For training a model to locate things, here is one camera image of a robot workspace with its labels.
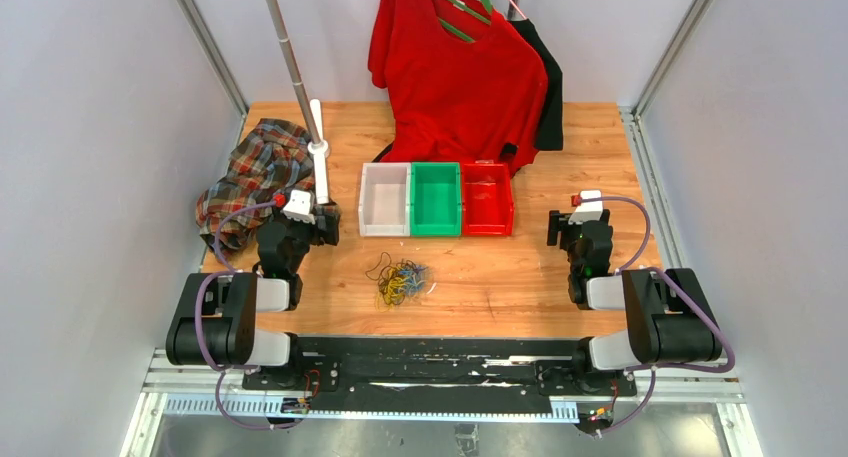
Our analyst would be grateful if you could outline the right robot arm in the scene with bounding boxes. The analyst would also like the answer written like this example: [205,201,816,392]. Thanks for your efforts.
[546,210,724,394]

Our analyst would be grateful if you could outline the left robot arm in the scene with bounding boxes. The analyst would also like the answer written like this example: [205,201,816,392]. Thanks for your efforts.
[165,195,340,390]

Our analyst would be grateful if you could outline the plaid flannel shirt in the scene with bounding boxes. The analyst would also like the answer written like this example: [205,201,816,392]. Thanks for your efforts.
[195,118,315,260]

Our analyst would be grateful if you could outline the white plastic bin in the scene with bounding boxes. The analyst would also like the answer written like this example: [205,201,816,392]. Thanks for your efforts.
[358,163,411,237]

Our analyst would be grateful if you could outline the red plastic bin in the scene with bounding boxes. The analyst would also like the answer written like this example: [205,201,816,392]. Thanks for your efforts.
[460,163,514,237]

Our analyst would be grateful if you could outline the black garment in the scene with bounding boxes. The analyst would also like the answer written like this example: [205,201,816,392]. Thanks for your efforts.
[510,19,564,152]

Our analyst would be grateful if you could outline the green plastic bin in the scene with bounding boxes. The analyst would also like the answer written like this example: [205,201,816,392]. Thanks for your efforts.
[410,162,462,237]

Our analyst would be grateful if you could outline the red t-shirt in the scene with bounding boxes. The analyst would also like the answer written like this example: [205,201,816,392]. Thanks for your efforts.
[367,0,547,173]

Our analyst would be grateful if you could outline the green clothes hanger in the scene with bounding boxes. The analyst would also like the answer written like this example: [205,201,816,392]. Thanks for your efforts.
[432,0,495,45]

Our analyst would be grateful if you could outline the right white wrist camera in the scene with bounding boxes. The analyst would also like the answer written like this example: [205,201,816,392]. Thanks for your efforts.
[568,190,604,225]

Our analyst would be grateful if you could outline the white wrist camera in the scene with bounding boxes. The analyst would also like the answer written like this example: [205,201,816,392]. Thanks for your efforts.
[568,190,604,225]
[273,189,315,225]

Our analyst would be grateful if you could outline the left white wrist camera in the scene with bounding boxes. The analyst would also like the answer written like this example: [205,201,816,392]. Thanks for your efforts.
[273,189,315,225]

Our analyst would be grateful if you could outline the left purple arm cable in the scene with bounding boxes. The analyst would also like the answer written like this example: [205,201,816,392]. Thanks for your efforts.
[194,200,306,431]

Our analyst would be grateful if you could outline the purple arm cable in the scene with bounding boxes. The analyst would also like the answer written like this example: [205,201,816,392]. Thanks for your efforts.
[582,195,738,435]
[194,200,306,431]

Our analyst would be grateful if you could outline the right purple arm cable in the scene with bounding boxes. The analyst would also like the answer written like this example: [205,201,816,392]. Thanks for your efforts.
[582,195,738,435]

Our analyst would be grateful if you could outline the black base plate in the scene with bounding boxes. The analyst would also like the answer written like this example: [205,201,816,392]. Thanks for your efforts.
[242,336,636,415]

